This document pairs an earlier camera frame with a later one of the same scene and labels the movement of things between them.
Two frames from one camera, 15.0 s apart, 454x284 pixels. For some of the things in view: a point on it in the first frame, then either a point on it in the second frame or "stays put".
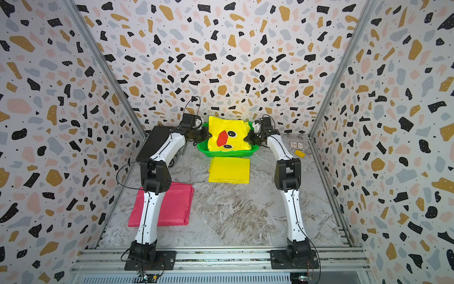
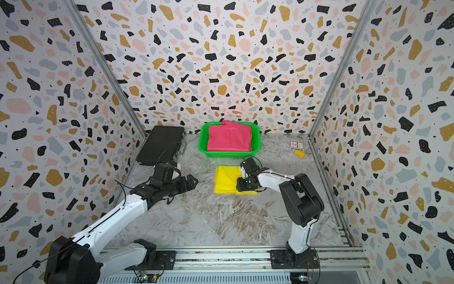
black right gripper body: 254,138 -> 243,184
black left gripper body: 199,135 -> 174,187
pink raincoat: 176,209 -> 229,136
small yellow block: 300,154 stays put
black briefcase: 156,138 stays put
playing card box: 297,145 stays put
